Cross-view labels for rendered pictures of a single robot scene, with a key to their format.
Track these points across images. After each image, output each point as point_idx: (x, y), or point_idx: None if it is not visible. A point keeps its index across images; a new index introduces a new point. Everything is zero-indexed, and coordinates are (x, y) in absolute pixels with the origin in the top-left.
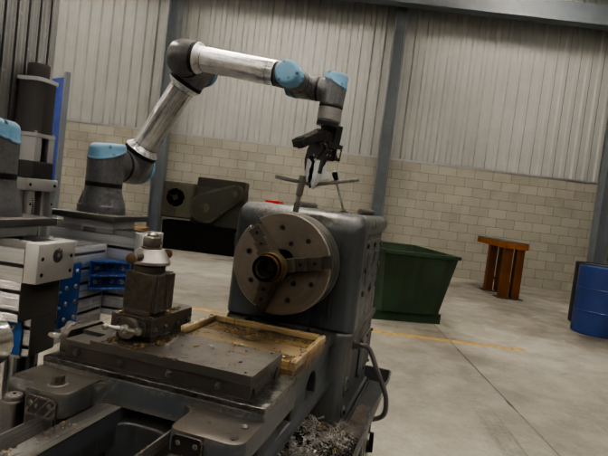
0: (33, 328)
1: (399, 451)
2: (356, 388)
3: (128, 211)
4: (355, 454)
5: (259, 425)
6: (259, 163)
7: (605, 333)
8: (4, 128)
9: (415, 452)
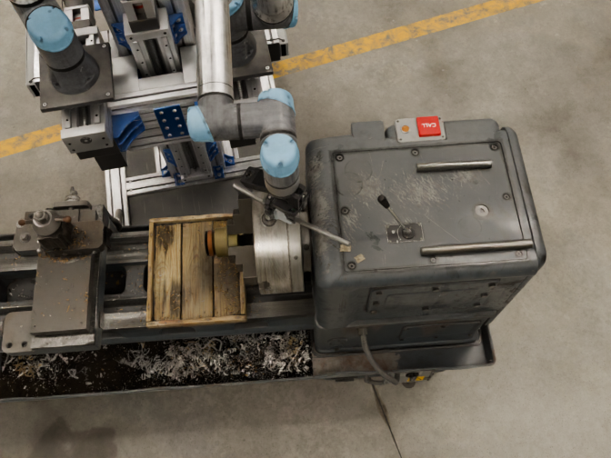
0: (99, 161)
1: (594, 398)
2: (413, 341)
3: None
4: (246, 383)
5: (28, 350)
6: None
7: None
8: (41, 44)
9: (605, 418)
